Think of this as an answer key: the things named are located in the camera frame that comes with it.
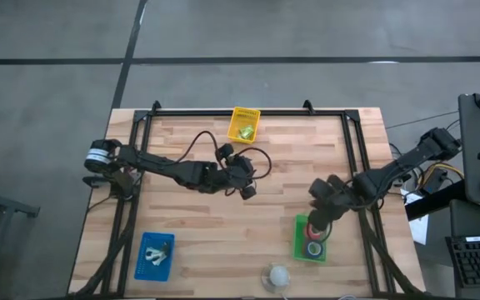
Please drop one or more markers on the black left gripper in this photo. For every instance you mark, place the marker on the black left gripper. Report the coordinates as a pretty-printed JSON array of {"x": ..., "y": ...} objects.
[{"x": 236, "y": 173}]

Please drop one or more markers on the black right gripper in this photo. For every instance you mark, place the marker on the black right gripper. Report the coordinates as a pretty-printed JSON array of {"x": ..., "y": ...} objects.
[{"x": 331, "y": 200}]

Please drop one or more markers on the red tape roll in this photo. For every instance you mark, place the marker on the red tape roll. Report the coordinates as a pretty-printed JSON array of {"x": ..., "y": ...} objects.
[{"x": 310, "y": 234}]

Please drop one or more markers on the blue tape roll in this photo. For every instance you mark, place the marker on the blue tape roll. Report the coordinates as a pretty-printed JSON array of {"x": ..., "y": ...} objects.
[{"x": 307, "y": 249}]

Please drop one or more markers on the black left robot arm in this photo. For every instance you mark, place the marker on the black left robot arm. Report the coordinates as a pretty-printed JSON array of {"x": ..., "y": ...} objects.
[{"x": 173, "y": 171}]

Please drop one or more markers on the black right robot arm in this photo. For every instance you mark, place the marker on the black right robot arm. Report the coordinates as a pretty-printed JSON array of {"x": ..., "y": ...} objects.
[{"x": 406, "y": 160}]

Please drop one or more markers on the yellow plastic basket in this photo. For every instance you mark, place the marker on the yellow plastic basket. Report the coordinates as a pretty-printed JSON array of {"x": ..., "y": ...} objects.
[{"x": 233, "y": 125}]

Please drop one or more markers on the green plastic basket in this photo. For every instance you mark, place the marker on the green plastic basket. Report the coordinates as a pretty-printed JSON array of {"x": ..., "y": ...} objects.
[{"x": 298, "y": 250}]

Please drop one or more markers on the white paper sheet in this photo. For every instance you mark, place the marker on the white paper sheet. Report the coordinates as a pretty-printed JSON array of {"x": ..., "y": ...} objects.
[{"x": 419, "y": 227}]

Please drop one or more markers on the white light bulb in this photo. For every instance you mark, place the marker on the white light bulb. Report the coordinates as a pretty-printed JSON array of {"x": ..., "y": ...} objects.
[{"x": 278, "y": 276}]

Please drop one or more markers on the black desk bar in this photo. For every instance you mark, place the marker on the black desk bar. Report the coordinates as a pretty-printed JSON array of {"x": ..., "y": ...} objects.
[{"x": 431, "y": 204}]

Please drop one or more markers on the black power adapter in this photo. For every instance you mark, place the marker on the black power adapter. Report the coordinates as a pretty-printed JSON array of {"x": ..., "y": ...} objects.
[{"x": 436, "y": 182}]

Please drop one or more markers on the metal lamp base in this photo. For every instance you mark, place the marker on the metal lamp base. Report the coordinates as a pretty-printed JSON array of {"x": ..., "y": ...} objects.
[{"x": 265, "y": 284}]

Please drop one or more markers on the blue plastic basket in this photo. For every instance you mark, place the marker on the blue plastic basket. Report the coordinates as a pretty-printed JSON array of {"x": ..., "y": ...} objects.
[{"x": 144, "y": 271}]

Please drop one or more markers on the black keyboard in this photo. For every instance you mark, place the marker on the black keyboard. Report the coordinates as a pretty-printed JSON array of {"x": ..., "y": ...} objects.
[{"x": 479, "y": 262}]

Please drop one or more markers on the black metal table frame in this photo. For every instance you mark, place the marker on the black metal table frame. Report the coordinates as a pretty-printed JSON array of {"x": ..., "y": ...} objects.
[{"x": 244, "y": 112}]

